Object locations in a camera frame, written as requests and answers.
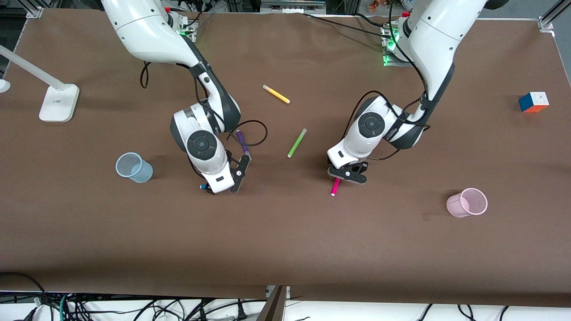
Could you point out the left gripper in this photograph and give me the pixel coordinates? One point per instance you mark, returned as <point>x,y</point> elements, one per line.
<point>359,167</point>

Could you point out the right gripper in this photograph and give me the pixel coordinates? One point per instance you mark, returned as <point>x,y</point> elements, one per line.
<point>209,190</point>

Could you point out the pink marker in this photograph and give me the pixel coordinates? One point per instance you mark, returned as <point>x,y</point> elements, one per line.
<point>334,188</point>

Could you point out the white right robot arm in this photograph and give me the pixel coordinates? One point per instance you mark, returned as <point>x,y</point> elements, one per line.
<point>147,31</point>

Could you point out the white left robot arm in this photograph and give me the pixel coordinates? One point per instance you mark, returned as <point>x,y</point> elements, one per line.
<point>437,35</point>

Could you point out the purple marker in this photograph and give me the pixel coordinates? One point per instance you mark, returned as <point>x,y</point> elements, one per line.
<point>243,143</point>

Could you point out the green marker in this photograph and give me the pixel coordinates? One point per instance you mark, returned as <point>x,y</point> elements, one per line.
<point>296,143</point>

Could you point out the translucent blue plastic cup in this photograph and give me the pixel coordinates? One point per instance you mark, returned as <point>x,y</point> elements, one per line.
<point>142,174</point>

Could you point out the yellow marker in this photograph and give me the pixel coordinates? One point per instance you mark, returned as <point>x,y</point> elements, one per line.
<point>276,94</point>

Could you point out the translucent pink plastic cup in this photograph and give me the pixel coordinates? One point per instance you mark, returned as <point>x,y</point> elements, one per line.
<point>455,205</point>

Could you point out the brown table leg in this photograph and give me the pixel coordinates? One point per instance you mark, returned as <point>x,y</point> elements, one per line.
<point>273,310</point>

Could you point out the grey background device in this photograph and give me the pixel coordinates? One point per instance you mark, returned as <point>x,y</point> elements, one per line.
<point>292,6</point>

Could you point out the white desk lamp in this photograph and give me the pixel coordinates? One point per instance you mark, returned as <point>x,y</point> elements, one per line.
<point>55,104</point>

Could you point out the colourful puzzle cube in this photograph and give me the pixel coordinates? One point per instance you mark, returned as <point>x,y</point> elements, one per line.
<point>533,102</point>

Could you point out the white rounded object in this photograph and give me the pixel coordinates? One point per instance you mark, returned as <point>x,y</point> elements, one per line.
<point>3,86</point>

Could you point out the aluminium frame bracket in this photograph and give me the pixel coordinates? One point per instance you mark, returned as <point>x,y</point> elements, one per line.
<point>546,23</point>
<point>35,11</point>

